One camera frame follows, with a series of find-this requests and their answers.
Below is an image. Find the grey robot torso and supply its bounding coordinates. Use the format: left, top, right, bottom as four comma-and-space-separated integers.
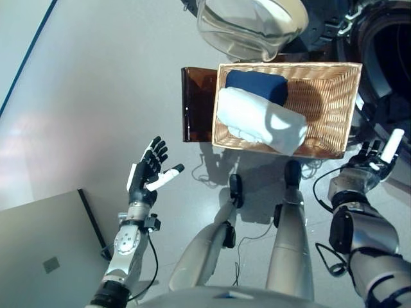
137, 284, 331, 308

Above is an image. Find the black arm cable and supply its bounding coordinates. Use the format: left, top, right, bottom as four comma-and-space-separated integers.
128, 230, 160, 300
313, 168, 348, 277

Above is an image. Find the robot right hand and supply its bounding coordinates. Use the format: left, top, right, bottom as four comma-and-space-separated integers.
348, 128, 406, 193

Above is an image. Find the round glass washing machine door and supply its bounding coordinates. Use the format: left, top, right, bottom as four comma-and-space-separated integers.
179, 0, 348, 64

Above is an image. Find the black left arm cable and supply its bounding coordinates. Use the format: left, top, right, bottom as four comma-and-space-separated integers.
128, 230, 160, 300

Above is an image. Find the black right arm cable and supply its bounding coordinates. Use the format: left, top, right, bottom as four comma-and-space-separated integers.
313, 168, 348, 277

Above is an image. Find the rectangular wicker laundry basket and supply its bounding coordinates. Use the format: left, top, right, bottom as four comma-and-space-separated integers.
211, 62, 364, 160

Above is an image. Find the thin black leg cable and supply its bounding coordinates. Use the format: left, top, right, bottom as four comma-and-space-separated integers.
233, 223, 274, 287

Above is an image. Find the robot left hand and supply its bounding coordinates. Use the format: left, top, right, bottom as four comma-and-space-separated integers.
127, 136, 186, 207

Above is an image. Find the thin floor cable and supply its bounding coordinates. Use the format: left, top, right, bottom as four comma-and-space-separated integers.
191, 155, 226, 187

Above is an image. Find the silver robot right leg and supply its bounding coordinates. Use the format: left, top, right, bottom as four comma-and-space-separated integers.
265, 160, 315, 301

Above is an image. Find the folded white cloth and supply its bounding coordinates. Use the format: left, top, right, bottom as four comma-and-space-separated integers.
216, 87, 309, 157

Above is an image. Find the grey box cabinet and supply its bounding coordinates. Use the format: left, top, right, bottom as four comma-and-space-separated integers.
0, 189, 112, 308

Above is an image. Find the brown translucent acrylic stool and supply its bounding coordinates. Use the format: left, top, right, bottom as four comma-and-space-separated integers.
180, 66, 220, 143

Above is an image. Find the folded navy blue cloth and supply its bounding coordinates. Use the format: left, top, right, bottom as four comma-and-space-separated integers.
224, 70, 288, 107

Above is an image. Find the grey washing machine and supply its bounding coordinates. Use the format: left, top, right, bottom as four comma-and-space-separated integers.
333, 0, 411, 139

